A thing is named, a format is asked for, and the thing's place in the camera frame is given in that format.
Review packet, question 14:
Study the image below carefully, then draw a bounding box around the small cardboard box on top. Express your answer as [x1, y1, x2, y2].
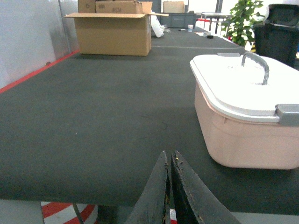
[78, 0, 153, 14]

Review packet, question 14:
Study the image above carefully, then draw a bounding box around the pink plastic storage box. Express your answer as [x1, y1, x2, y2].
[194, 85, 299, 169]

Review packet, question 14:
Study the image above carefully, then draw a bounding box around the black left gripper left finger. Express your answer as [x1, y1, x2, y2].
[125, 151, 171, 224]

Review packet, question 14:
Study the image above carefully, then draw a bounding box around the black mesh chair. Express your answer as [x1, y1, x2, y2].
[253, 4, 299, 67]

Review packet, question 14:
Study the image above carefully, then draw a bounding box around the white lid with grey handle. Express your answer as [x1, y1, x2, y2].
[190, 52, 299, 127]

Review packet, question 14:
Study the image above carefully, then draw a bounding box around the grey plastic crate far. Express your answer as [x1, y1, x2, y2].
[160, 13, 197, 28]

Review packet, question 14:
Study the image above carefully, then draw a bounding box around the large open cardboard box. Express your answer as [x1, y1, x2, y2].
[64, 13, 164, 56]

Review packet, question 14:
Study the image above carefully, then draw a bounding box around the green potted plant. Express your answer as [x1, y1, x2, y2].
[221, 0, 264, 47]

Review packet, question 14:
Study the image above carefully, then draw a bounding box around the black table mat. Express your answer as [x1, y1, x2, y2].
[0, 29, 299, 215]

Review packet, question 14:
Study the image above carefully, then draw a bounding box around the white paper cup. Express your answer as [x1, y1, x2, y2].
[188, 24, 193, 32]

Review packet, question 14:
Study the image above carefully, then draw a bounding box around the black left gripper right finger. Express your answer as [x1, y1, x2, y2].
[171, 151, 240, 224]

